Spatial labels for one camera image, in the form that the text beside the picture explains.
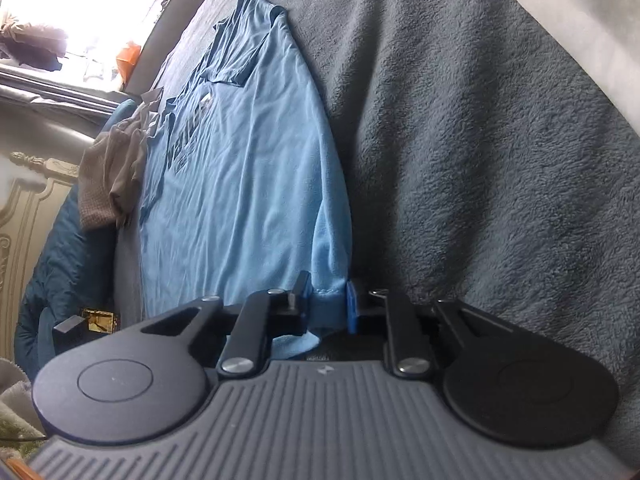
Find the ornate cream headboard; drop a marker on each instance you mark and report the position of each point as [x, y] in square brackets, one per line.
[30, 210]

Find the light blue t-shirt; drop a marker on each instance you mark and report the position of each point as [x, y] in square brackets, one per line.
[240, 185]

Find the grey fleece bed blanket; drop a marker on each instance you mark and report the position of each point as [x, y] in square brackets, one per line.
[475, 160]

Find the green fuzzy cloth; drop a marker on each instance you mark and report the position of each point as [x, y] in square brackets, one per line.
[12, 430]

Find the cream garment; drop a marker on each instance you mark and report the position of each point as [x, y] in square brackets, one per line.
[122, 160]

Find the dark hanging clothes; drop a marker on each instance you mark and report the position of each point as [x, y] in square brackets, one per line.
[30, 45]

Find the orange bag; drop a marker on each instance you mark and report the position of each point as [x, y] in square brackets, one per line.
[127, 57]

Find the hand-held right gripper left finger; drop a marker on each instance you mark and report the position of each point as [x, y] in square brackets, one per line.
[300, 305]

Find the teal quilted blanket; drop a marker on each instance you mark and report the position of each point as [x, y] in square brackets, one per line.
[60, 285]

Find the shiny gold object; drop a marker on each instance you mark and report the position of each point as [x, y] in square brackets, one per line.
[100, 320]

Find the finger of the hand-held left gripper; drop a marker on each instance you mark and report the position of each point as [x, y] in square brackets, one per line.
[70, 325]

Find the white fuzzy cloth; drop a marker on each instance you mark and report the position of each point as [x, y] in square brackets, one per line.
[17, 395]

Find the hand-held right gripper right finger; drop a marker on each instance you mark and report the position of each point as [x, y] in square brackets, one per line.
[353, 310]

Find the white shirt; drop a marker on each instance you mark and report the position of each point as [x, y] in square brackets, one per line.
[150, 97]

